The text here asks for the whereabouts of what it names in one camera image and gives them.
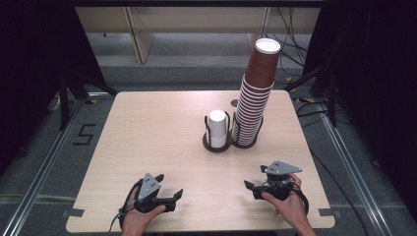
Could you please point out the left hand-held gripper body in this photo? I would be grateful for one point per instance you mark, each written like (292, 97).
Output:
(149, 191)

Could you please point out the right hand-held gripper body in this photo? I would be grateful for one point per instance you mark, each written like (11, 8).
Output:
(278, 188)

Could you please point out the stack of brown paper cups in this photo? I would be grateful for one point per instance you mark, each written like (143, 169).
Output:
(249, 121)

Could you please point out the single white paper cup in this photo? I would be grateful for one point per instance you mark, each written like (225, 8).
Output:
(217, 123)

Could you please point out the brown paper cup white base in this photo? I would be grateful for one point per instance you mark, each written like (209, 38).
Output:
(260, 65)

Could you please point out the person's right hand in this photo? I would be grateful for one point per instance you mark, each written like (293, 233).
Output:
(293, 208)

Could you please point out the person's left hand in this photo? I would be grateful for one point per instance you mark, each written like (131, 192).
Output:
(139, 221)

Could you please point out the grey tape strip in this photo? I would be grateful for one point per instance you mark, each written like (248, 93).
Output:
(327, 212)
(76, 213)

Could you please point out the dark round table grommet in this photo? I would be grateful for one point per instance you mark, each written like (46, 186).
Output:
(234, 103)

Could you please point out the yellow black tape piece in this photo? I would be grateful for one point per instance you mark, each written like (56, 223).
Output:
(308, 100)
(91, 101)

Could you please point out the black metal stand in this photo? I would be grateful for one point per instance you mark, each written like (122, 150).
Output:
(64, 105)
(331, 98)

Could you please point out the white plastic item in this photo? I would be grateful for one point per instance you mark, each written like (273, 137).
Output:
(54, 103)

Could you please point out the black curtain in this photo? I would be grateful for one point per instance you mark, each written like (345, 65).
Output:
(377, 65)
(26, 65)

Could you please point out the beige wooden desk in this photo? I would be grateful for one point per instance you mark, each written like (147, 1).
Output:
(105, 19)

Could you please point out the black frame bar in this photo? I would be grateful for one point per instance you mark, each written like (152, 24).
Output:
(196, 3)

